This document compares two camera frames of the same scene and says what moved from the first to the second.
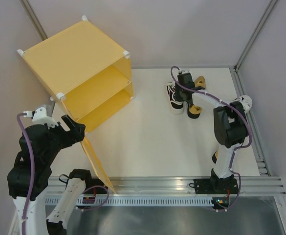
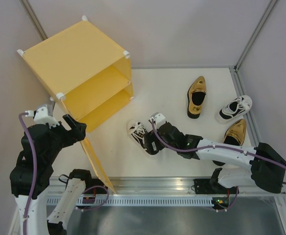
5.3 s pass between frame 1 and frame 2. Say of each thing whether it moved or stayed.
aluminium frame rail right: stayed
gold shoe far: stayed
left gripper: stayed
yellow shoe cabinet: stayed
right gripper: moved
